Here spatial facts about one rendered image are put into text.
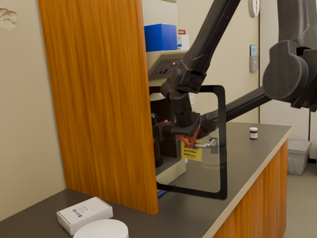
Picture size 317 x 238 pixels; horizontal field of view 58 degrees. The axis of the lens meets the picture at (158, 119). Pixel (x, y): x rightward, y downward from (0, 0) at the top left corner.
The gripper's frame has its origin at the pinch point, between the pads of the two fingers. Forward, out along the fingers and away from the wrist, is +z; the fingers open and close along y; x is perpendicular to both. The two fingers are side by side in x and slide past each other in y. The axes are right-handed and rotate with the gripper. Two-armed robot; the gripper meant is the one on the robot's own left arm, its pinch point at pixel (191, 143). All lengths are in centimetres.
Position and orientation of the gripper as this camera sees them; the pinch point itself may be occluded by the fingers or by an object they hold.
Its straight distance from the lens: 95.4
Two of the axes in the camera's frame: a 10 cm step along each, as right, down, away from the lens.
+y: -4.2, 6.0, -6.9
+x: 8.7, 0.5, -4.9
